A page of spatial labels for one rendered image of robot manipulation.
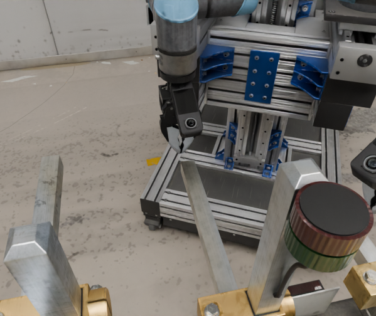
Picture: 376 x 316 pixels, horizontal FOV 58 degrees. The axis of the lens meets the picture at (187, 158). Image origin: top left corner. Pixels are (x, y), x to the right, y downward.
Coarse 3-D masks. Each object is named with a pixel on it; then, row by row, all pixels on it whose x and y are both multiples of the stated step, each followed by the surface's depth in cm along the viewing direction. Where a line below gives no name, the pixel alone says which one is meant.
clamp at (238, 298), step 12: (204, 300) 49; (216, 300) 49; (228, 300) 49; (240, 300) 49; (288, 300) 49; (228, 312) 47; (240, 312) 47; (252, 312) 47; (276, 312) 47; (288, 312) 48
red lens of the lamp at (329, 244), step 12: (300, 192) 28; (300, 216) 27; (372, 216) 27; (300, 228) 27; (312, 228) 26; (300, 240) 28; (312, 240) 26; (324, 240) 26; (336, 240) 25; (348, 240) 25; (360, 240) 26; (324, 252) 26; (336, 252) 26; (348, 252) 26
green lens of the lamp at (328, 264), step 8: (288, 224) 29; (288, 232) 29; (288, 240) 29; (296, 240) 28; (288, 248) 30; (296, 248) 28; (304, 248) 27; (296, 256) 29; (304, 256) 28; (312, 256) 27; (320, 256) 27; (328, 256) 27; (336, 256) 27; (344, 256) 27; (352, 256) 27; (304, 264) 29; (312, 264) 28; (320, 264) 28; (328, 264) 27; (336, 264) 27; (344, 264) 28; (328, 272) 28
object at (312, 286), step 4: (300, 284) 68; (304, 284) 68; (308, 284) 68; (312, 284) 68; (316, 284) 68; (288, 288) 68; (292, 288) 68; (296, 288) 68; (300, 288) 68; (304, 288) 68; (308, 288) 68; (312, 288) 68; (316, 288) 68; (320, 288) 68; (292, 292) 67; (296, 292) 67; (300, 292) 67; (304, 292) 67
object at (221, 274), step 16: (192, 160) 72; (192, 176) 68; (192, 192) 65; (192, 208) 65; (208, 208) 62; (208, 224) 60; (208, 240) 57; (208, 256) 55; (224, 256) 55; (224, 272) 53; (224, 288) 51
